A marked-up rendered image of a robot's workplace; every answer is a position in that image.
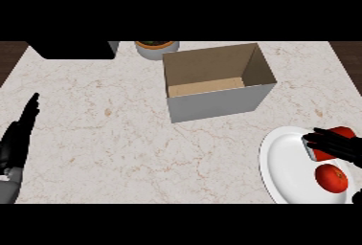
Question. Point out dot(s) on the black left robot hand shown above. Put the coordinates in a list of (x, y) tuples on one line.
[(22, 134)]

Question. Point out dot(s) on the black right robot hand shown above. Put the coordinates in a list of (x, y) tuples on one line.
[(338, 145)]

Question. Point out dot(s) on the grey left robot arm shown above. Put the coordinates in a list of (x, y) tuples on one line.
[(7, 188)]

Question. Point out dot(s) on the red tomato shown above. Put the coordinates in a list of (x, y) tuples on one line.
[(332, 178)]

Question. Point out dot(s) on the white plate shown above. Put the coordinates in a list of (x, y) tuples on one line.
[(292, 172)]

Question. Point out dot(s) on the open cardboard box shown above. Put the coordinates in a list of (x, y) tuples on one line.
[(217, 83)]

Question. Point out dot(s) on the red can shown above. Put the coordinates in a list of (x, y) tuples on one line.
[(330, 150)]

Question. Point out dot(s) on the black appliance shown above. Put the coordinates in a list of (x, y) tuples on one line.
[(73, 49)]

